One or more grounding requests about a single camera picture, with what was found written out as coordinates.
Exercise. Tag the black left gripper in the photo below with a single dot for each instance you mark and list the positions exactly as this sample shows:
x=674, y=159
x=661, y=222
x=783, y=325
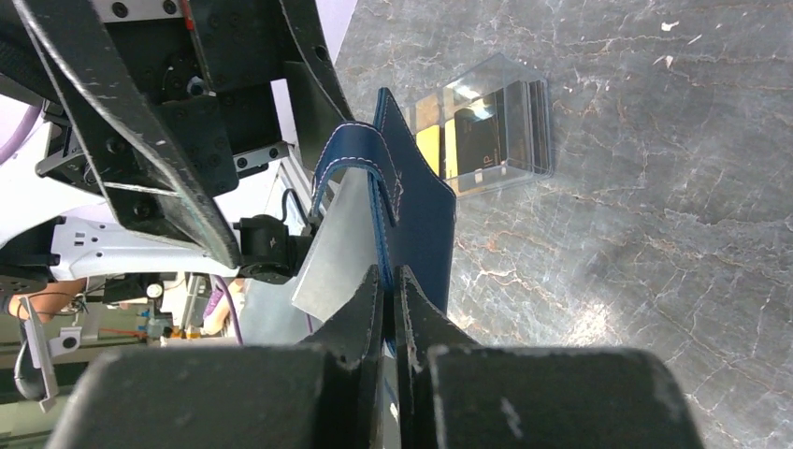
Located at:
x=152, y=100

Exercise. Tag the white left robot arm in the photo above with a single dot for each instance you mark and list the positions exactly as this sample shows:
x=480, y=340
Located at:
x=52, y=231

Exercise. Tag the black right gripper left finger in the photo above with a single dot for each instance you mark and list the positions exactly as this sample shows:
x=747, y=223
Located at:
x=322, y=392

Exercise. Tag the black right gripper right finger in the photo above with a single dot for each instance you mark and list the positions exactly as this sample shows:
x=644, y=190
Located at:
x=456, y=393

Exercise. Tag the blue leather card holder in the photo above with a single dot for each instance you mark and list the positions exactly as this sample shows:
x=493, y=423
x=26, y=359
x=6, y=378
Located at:
x=390, y=210

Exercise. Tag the clear acrylic card box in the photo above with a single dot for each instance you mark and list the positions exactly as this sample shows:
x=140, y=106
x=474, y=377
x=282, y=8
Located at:
x=490, y=75

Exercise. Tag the black VIP card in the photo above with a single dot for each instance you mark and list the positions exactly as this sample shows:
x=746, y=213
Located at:
x=504, y=136

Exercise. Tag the gold VIP card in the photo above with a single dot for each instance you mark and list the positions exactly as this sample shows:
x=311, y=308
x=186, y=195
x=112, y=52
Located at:
x=437, y=144

